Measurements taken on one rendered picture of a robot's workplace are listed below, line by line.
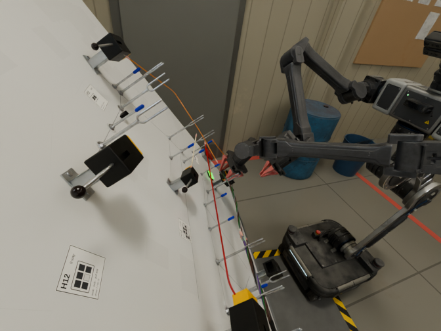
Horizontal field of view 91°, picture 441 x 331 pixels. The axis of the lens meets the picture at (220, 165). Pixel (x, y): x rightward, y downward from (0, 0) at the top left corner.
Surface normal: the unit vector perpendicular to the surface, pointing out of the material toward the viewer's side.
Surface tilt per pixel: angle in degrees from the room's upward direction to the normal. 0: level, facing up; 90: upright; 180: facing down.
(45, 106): 53
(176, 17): 90
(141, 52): 90
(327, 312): 0
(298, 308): 0
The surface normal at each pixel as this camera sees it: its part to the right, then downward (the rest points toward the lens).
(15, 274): 0.85, -0.49
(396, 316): 0.13, -0.79
